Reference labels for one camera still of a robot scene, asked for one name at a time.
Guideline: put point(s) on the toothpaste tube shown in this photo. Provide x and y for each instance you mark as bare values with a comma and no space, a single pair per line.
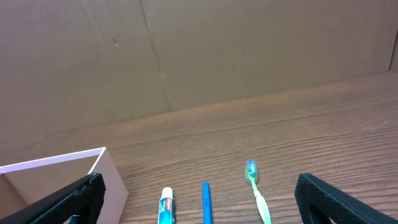
166,214

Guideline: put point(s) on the blue disposable razor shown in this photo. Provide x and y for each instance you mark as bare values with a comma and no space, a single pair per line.
207,211

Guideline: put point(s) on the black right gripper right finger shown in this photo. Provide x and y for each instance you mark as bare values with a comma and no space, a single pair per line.
321,203

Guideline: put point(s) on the white cardboard box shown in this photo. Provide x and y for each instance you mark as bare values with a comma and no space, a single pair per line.
25,183

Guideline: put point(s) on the green toothbrush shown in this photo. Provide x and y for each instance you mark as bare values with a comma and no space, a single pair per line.
251,176

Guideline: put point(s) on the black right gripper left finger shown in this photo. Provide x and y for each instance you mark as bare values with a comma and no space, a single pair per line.
79,202

